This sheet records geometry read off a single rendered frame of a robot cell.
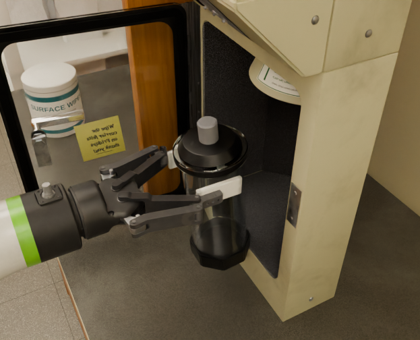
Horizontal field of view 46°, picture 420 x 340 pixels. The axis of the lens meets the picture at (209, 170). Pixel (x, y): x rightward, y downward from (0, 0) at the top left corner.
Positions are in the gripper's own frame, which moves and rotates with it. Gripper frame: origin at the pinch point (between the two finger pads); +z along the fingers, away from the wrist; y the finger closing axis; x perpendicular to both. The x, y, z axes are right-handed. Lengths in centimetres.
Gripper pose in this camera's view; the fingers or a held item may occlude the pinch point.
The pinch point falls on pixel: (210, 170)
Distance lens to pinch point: 72.8
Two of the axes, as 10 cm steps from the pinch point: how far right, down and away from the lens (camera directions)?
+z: 8.9, -2.9, 3.6
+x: 0.0, 7.8, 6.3
